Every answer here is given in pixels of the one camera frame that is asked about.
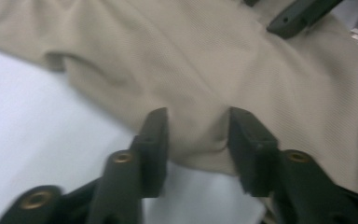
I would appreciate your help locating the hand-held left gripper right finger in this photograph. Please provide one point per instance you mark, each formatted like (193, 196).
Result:
(251, 149)

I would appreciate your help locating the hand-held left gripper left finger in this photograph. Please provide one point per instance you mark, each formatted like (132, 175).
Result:
(155, 149)

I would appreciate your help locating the beige garment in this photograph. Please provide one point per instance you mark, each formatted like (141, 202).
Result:
(199, 62)

